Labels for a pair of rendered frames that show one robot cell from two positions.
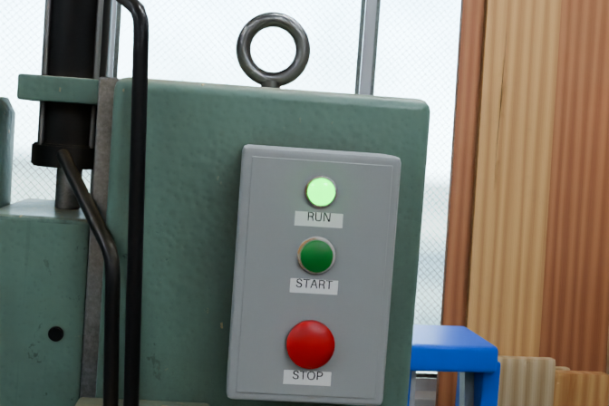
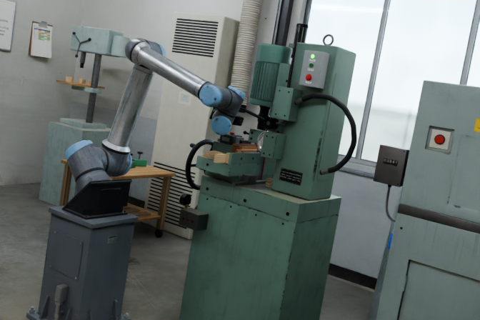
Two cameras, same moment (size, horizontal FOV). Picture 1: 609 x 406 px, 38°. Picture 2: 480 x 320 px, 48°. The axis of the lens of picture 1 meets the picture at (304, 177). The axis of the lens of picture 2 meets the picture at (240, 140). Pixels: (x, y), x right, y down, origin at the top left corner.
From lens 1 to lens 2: 204 cm
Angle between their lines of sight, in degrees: 40
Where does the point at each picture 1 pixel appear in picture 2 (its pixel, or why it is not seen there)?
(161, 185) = (299, 57)
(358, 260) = (316, 66)
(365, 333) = (316, 76)
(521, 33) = not seen: outside the picture
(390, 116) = (331, 48)
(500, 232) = not seen: outside the picture
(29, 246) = (285, 68)
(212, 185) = not seen: hidden behind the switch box
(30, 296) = (284, 75)
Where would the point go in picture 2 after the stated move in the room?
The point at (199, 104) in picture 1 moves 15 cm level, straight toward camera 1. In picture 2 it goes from (306, 46) to (291, 41)
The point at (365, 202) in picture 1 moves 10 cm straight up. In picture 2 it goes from (318, 58) to (322, 36)
